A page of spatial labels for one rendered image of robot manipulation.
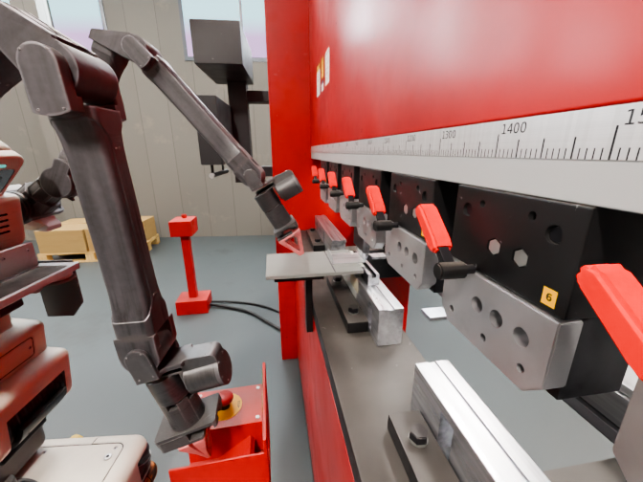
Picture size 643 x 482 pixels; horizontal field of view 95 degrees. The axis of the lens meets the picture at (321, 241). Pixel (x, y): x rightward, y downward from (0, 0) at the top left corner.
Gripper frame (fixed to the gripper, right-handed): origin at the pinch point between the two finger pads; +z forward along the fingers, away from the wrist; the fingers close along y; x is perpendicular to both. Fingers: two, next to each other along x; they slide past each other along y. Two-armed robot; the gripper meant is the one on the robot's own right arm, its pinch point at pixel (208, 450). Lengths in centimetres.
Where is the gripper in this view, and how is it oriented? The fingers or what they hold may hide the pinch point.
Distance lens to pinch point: 70.5
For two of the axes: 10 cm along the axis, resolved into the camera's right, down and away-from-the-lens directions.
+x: -1.9, -2.8, 9.4
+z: 2.6, 9.1, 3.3
